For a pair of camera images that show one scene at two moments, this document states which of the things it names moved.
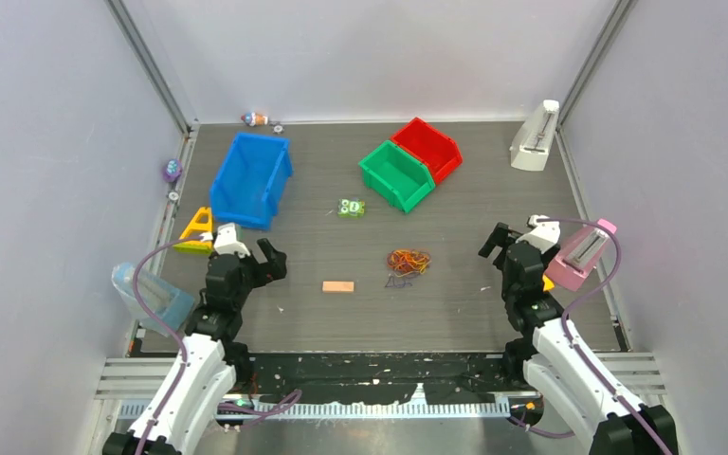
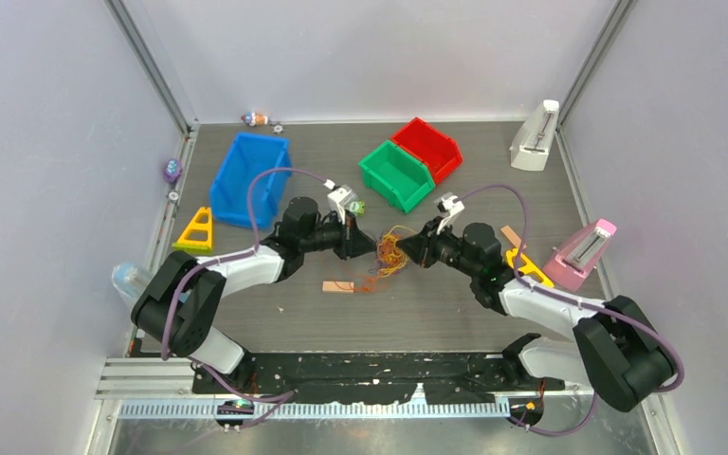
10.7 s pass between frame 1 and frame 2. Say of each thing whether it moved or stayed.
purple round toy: stayed
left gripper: moved
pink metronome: stayed
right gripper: moved
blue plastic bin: stayed
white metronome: stayed
